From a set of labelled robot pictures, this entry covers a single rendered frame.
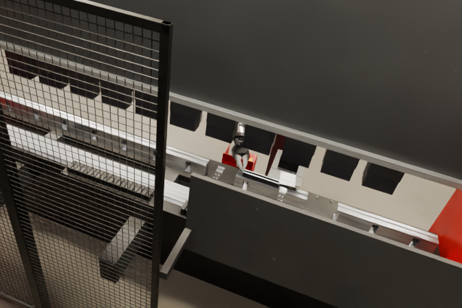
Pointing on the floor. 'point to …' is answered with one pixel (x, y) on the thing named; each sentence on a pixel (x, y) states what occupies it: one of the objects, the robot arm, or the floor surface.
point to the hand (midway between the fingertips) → (243, 168)
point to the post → (18, 218)
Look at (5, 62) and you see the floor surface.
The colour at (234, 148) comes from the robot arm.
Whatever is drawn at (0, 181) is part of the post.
